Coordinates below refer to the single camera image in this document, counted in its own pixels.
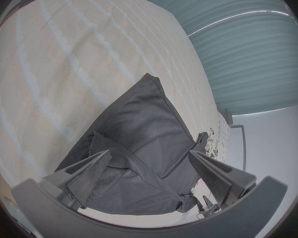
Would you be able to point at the blue-green curtain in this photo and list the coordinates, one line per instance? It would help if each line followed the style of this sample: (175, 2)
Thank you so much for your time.
(250, 71)
(213, 1)

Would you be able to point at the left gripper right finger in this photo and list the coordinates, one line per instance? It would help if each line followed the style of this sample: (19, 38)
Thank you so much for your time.
(218, 180)

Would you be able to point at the white printed pillow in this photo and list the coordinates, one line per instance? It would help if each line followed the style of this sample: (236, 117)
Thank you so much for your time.
(224, 132)

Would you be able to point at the black trousers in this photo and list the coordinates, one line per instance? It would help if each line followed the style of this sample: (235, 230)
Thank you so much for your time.
(139, 137)

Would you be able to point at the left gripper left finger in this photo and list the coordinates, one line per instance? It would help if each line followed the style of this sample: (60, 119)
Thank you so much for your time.
(84, 180)

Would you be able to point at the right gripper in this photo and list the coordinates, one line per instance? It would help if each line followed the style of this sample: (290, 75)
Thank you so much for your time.
(208, 208)

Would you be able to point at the grey white bedside table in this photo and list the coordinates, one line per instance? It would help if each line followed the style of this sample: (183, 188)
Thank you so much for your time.
(224, 110)

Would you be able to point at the pink garment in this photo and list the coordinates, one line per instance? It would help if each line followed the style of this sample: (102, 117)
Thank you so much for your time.
(201, 185)

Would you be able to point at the bed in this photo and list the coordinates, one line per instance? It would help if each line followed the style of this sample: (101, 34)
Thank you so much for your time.
(52, 58)

